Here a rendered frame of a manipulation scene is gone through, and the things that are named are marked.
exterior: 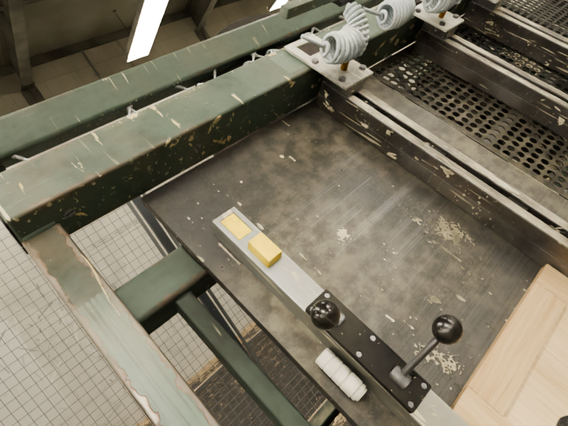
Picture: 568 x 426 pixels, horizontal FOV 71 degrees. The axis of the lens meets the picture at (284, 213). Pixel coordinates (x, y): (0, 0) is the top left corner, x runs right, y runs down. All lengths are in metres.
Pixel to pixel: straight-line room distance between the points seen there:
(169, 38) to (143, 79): 5.07
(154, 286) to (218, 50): 0.94
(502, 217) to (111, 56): 5.58
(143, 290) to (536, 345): 0.65
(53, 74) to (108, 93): 4.53
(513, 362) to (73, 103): 1.17
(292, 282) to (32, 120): 0.86
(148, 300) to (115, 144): 0.27
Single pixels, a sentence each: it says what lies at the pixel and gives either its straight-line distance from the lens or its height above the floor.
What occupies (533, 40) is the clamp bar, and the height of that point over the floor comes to 1.62.
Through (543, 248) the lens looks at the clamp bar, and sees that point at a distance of 0.88.
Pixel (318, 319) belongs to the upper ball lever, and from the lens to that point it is 0.50.
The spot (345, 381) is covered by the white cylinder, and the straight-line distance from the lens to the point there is 0.62.
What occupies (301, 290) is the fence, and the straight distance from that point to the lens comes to 0.64.
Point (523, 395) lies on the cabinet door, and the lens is 0.75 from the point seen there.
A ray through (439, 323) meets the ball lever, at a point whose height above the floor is 1.45.
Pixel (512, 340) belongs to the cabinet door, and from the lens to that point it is 0.77.
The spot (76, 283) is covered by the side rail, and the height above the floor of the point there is 1.74.
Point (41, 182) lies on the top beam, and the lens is 0.72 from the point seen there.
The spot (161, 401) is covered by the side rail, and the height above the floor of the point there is 1.56.
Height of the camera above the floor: 1.74
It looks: 7 degrees down
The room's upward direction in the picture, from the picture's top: 32 degrees counter-clockwise
